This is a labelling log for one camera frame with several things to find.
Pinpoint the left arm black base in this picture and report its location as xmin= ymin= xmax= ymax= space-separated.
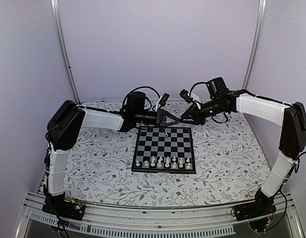
xmin=42 ymin=191 xmax=85 ymax=221

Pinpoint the black and white chessboard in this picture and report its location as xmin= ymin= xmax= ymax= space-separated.
xmin=131 ymin=126 xmax=196 ymax=174

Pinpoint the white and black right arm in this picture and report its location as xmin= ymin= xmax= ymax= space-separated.
xmin=180 ymin=77 xmax=306 ymax=216

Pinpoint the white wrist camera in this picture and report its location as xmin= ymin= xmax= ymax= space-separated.
xmin=180 ymin=89 xmax=202 ymax=110
xmin=152 ymin=93 xmax=170 ymax=112

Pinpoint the aluminium frame post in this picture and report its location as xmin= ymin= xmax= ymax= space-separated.
xmin=242 ymin=0 xmax=267 ymax=89
xmin=50 ymin=0 xmax=80 ymax=103

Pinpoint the aluminium front rail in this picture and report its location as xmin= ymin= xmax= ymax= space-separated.
xmin=15 ymin=192 xmax=306 ymax=238

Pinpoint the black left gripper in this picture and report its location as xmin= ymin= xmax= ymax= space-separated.
xmin=135 ymin=108 xmax=180 ymax=128

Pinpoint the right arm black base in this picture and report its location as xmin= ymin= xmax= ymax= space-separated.
xmin=231 ymin=191 xmax=276 ymax=233

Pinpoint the right aluminium frame post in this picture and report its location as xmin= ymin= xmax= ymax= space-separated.
xmin=242 ymin=0 xmax=267 ymax=89

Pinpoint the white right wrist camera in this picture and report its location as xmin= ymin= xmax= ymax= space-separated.
xmin=180 ymin=89 xmax=202 ymax=110

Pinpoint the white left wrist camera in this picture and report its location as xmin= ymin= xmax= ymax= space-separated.
xmin=152 ymin=93 xmax=170 ymax=112

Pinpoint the left aluminium frame post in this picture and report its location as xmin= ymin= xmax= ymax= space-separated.
xmin=50 ymin=0 xmax=80 ymax=103

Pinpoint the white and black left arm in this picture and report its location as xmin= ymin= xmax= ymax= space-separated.
xmin=43 ymin=91 xmax=180 ymax=215

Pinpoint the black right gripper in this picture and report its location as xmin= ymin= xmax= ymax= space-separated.
xmin=179 ymin=98 xmax=226 ymax=126

